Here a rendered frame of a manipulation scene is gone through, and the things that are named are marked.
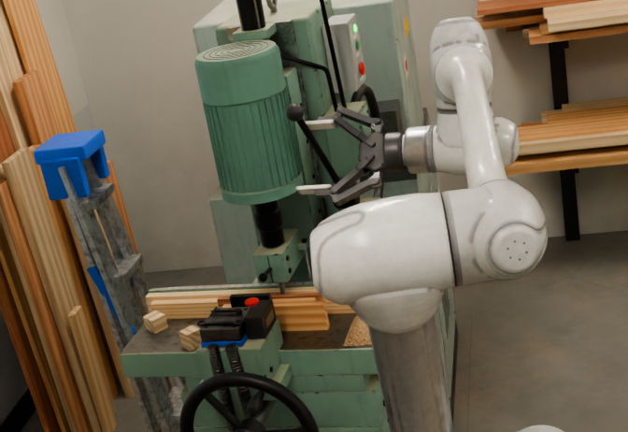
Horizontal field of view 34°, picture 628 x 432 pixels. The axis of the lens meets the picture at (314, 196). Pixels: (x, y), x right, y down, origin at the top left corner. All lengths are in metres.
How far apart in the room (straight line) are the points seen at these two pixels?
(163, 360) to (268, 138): 0.55
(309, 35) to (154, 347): 0.76
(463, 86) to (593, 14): 2.18
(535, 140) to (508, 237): 2.75
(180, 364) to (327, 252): 0.95
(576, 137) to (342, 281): 2.75
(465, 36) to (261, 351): 0.73
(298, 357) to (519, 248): 0.93
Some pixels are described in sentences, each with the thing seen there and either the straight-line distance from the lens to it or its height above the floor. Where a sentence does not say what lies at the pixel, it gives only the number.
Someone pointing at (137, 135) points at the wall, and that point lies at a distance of 4.80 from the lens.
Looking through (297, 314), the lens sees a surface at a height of 0.94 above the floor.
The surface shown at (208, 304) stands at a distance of 2.37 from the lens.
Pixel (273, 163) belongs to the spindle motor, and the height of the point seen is 1.28.
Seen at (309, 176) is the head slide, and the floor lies 1.18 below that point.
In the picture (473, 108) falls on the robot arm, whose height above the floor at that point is 1.44.
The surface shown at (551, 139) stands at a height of 0.61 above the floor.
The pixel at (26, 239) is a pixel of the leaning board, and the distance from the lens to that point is 3.57.
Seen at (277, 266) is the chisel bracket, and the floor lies 1.04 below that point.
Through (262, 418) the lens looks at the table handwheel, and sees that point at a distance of 2.13.
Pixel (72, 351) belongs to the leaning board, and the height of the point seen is 0.34.
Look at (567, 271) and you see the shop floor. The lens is 4.40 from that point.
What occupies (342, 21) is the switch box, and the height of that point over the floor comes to 1.48.
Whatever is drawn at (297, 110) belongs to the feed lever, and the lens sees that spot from 1.99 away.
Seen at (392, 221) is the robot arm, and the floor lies 1.41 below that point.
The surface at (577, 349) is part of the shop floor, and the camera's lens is 3.84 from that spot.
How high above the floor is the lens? 1.93
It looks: 20 degrees down
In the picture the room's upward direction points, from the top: 10 degrees counter-clockwise
